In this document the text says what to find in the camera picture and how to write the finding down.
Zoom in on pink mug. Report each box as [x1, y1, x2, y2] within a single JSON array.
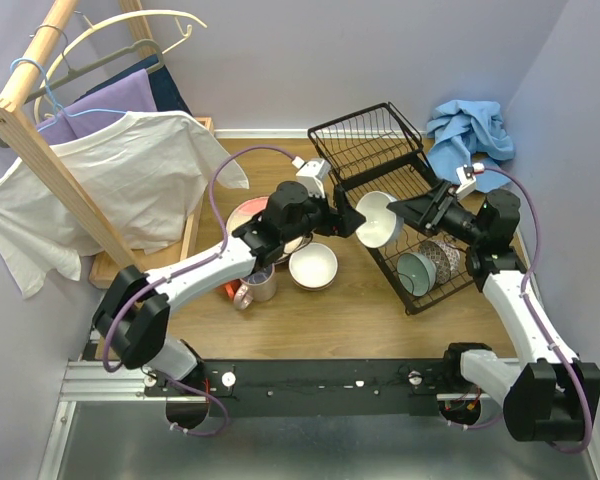
[[233, 265, 277, 310]]

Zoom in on purple shirt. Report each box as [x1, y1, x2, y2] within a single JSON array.
[[36, 70, 157, 145]]

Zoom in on blue cloth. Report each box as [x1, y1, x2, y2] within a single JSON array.
[[426, 100, 515, 180]]

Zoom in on teal bowl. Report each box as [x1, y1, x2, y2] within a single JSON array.
[[396, 252, 437, 297]]

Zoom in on plain white bowl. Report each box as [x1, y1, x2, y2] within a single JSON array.
[[355, 191, 404, 249]]

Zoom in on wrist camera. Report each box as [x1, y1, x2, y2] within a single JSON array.
[[455, 162, 486, 201], [292, 156, 331, 199]]

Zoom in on wooden clothes rack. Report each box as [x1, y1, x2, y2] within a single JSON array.
[[0, 0, 215, 290]]

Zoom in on white orange bowl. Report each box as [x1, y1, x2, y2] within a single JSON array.
[[288, 243, 339, 286]]

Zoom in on blue hanger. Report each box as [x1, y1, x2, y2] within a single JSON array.
[[9, 57, 126, 132]]

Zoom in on pink white plate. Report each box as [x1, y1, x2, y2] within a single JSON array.
[[226, 196, 307, 262]]

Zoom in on black wire dish rack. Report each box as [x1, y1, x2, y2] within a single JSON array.
[[307, 102, 471, 314]]

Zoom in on navy garment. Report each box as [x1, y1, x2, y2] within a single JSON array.
[[79, 54, 191, 115]]

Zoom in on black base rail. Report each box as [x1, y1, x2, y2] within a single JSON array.
[[143, 358, 498, 425]]

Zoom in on white t-shirt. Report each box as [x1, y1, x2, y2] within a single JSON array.
[[0, 111, 249, 298]]

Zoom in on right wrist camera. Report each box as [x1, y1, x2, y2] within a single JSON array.
[[455, 162, 486, 201]]

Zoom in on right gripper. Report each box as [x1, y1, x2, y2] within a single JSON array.
[[388, 178, 486, 246]]

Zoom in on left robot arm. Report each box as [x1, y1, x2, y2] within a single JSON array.
[[92, 181, 366, 395]]

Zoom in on grey hanger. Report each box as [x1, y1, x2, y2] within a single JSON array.
[[0, 39, 165, 148]]

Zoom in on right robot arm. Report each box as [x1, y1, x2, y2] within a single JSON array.
[[387, 182, 600, 454]]

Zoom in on orange mug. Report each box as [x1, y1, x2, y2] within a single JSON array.
[[218, 280, 242, 300]]

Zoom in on cream hanger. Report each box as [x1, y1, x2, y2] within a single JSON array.
[[33, 9, 209, 121]]

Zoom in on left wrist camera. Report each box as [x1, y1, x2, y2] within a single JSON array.
[[292, 156, 331, 199]]

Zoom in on white patterned bowl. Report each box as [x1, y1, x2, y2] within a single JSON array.
[[419, 239, 461, 285]]

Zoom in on green beige bowl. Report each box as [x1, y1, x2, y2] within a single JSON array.
[[294, 280, 333, 291]]

